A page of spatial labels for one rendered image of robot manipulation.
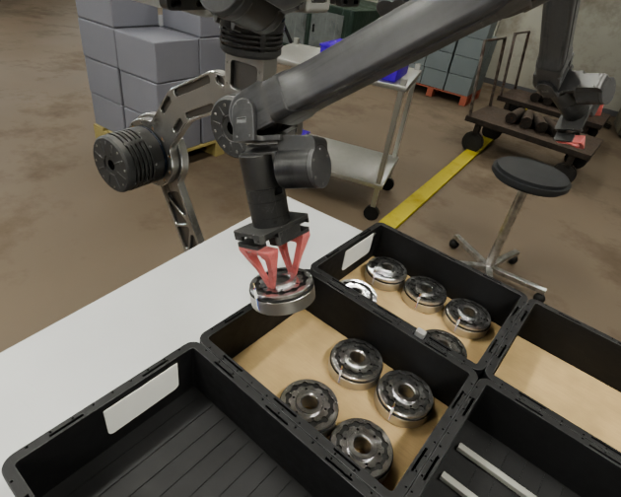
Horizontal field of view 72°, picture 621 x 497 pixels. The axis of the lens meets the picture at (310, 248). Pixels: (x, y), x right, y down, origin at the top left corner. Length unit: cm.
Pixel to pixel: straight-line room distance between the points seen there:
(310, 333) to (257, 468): 30
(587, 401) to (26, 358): 117
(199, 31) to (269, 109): 274
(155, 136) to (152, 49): 168
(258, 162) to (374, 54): 20
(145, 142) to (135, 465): 94
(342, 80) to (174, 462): 60
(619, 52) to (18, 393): 794
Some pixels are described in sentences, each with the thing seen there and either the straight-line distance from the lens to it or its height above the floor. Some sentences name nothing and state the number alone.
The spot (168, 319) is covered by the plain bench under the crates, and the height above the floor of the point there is 70.
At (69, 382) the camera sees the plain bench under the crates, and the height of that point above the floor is 70.
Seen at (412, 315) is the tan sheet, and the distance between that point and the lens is 104.
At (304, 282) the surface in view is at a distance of 68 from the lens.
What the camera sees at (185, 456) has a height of 83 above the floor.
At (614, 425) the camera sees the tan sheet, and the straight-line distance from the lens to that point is 106.
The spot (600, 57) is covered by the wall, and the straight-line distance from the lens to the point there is 811.
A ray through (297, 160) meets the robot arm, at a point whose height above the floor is 127.
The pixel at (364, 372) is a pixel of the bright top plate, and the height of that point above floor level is 86.
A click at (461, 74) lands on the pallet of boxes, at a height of 38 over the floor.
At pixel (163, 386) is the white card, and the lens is 77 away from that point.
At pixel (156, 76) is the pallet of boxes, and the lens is 312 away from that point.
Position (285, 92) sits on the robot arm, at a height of 134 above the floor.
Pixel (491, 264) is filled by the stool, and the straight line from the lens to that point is 273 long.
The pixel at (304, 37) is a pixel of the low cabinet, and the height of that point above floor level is 32.
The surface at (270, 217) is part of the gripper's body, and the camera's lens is 62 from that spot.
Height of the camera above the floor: 149
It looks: 35 degrees down
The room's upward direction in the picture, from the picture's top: 9 degrees clockwise
